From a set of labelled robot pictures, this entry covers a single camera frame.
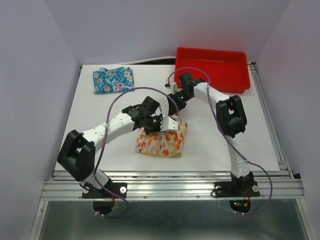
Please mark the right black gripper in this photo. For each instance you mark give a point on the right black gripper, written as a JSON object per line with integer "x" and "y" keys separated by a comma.
{"x": 172, "y": 108}

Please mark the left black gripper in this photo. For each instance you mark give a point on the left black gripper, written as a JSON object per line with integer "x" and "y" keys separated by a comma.
{"x": 157, "y": 130}

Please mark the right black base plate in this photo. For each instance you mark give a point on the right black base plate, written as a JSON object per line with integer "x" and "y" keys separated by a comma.
{"x": 230, "y": 189}

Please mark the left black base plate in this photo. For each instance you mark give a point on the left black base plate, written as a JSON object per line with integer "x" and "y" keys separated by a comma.
{"x": 90, "y": 192}

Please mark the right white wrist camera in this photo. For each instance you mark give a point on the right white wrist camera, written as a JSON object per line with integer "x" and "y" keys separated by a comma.
{"x": 172, "y": 86}

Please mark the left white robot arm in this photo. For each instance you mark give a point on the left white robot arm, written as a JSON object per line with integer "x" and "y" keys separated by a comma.
{"x": 77, "y": 154}

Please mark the red plastic tray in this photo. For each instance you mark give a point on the red plastic tray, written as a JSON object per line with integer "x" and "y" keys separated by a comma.
{"x": 228, "y": 70}

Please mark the orange floral skirt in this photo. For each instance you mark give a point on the orange floral skirt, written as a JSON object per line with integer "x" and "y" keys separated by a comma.
{"x": 162, "y": 144}

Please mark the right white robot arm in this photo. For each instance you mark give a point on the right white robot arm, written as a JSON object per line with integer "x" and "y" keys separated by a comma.
{"x": 231, "y": 120}

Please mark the aluminium rail frame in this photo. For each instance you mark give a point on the aluminium rail frame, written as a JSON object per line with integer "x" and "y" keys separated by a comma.
{"x": 179, "y": 205}

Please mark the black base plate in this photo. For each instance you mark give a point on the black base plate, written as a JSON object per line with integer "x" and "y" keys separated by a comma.
{"x": 90, "y": 192}
{"x": 230, "y": 189}

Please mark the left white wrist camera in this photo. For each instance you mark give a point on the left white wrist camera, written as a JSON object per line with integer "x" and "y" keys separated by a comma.
{"x": 168, "y": 124}

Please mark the blue floral skirt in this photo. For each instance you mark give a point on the blue floral skirt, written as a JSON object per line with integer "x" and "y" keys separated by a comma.
{"x": 108, "y": 81}

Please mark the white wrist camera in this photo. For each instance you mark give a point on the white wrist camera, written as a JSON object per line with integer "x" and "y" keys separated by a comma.
{"x": 172, "y": 86}
{"x": 168, "y": 124}

